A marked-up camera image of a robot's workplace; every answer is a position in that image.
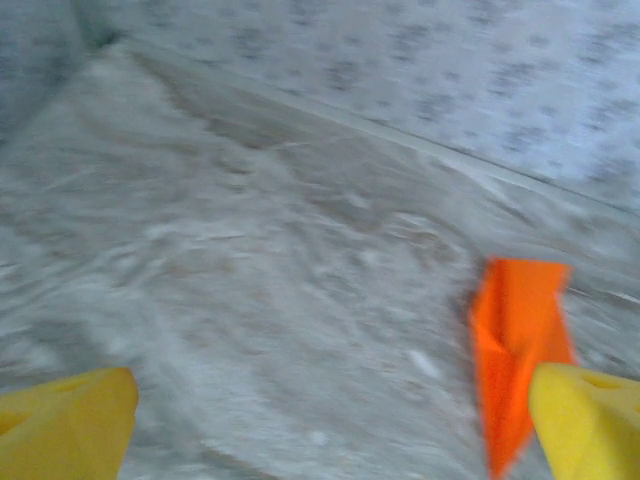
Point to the orange paper sheet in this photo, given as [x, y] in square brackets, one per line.
[515, 325]

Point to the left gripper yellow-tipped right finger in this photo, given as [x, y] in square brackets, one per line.
[590, 430]

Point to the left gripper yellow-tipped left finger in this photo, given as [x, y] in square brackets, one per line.
[65, 430]

